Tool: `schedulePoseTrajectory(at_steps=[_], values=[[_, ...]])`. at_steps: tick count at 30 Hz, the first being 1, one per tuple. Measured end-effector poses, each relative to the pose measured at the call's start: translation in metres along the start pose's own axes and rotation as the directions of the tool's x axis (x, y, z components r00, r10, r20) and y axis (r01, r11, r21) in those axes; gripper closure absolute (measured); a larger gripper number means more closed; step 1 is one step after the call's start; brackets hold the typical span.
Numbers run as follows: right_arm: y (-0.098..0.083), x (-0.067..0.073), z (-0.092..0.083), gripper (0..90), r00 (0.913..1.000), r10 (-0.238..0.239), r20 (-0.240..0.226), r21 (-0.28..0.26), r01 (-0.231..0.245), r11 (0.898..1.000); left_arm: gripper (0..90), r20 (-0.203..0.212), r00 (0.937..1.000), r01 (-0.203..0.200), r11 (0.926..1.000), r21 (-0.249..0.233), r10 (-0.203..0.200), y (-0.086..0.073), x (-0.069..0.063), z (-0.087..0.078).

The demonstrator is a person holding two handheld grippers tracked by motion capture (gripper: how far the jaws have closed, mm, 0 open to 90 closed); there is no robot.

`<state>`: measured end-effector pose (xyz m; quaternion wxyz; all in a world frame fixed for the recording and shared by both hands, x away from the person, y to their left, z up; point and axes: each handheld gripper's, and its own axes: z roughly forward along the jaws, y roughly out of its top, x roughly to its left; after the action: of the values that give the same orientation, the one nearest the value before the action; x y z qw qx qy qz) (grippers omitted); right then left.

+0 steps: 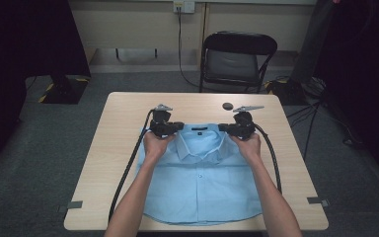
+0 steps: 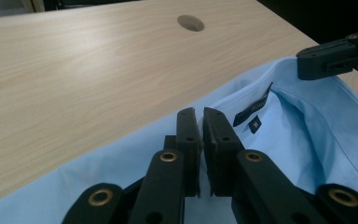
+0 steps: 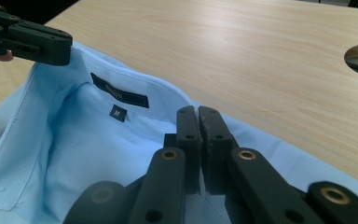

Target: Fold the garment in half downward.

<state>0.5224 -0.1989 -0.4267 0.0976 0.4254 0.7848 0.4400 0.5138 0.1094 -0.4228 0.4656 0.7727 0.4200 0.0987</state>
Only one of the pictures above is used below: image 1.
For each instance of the black round table grommet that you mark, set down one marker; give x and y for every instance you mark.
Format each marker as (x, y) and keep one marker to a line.
(227, 106)

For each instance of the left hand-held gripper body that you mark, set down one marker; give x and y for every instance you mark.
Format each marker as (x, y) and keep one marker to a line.
(160, 123)

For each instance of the black yellow-striped stand base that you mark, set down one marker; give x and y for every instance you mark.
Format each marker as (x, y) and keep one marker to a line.
(64, 90)

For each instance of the grey tape strip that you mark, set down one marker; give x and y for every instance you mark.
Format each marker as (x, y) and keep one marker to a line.
(316, 200)
(72, 205)

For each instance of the vertical wall conduit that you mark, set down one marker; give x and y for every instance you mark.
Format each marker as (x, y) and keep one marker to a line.
(205, 19)

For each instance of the dark curtain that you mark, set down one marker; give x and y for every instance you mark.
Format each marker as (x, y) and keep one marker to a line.
(19, 49)
(368, 65)

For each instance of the black folding chair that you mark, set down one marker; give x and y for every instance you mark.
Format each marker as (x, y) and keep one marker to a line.
(232, 65)

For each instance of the person's left hand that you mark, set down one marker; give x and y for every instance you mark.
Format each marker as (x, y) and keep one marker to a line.
(156, 146)

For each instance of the black tripod stand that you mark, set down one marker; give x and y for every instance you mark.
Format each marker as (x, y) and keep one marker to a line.
(311, 128)

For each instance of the white wall socket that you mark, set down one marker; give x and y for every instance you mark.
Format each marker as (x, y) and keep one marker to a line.
(184, 6)

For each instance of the person's right hand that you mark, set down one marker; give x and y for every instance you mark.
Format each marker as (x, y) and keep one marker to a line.
(248, 148)

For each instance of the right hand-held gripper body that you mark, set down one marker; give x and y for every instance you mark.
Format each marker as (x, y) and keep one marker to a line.
(245, 126)

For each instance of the light blue short-sleeved shirt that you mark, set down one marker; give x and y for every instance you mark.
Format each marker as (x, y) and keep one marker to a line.
(200, 184)

